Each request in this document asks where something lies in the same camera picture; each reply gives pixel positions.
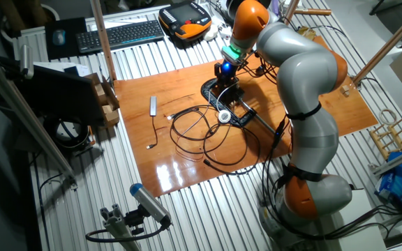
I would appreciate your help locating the wooden dowel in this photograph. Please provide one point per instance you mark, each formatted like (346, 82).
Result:
(316, 12)

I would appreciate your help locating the wooden board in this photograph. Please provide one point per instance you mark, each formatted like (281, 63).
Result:
(173, 80)

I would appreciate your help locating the wooden frame post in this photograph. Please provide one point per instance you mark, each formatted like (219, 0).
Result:
(396, 35)
(103, 42)
(291, 10)

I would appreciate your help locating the grey computer mouse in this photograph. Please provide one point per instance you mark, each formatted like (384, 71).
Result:
(58, 36)

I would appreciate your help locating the slim grey USB hub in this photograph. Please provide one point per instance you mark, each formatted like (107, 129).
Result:
(153, 106)

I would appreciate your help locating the white rounded object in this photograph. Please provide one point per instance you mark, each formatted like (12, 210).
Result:
(209, 34)

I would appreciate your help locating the black round spool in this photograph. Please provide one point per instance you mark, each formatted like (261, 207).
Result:
(82, 139)

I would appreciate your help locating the black metal C-clamp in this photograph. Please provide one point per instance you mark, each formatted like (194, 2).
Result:
(206, 92)

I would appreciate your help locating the wooden rack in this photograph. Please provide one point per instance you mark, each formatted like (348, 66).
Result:
(384, 139)

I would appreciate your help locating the aluminium extrusion mount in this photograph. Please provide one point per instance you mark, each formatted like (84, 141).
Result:
(117, 226)

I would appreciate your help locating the grey camera with blue cap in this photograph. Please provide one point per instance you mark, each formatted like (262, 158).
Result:
(148, 202)

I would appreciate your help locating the white pedestal box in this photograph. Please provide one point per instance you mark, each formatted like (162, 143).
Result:
(368, 195)

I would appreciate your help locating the small white adapter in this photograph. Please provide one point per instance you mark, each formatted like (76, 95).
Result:
(226, 32)

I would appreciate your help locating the black keyboard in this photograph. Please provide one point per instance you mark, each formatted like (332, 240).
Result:
(117, 35)

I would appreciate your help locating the black mouse pad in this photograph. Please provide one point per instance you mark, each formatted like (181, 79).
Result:
(72, 26)

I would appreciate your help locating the small wooden block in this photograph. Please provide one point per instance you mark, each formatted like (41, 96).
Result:
(344, 91)

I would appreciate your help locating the silver camera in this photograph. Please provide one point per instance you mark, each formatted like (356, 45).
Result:
(26, 61)

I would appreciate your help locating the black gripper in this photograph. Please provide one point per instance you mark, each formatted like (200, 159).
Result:
(226, 71)

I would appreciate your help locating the gold foil bag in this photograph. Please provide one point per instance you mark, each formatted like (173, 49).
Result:
(307, 32)

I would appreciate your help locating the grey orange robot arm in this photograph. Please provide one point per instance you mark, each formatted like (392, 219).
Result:
(305, 76)

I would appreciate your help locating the aluminium profile bar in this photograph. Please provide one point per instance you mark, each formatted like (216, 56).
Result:
(396, 158)
(30, 122)

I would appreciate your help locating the white round USB device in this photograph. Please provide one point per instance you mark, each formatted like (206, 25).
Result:
(224, 116)

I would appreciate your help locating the black monitor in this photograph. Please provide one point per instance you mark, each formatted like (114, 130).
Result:
(61, 94)

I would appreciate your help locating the orange black teach pendant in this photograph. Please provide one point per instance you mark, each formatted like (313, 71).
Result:
(183, 15)

